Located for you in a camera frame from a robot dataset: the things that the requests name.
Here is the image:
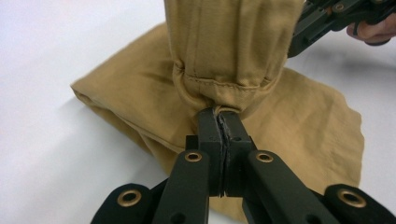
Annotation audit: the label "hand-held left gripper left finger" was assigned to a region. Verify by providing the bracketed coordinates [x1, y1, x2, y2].
[186, 106, 225, 199]

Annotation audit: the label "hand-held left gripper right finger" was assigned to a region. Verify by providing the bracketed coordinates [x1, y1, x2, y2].
[219, 110, 259, 199]

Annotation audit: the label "tan pants with mushroom print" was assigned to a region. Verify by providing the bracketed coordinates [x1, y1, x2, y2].
[70, 0, 365, 223]

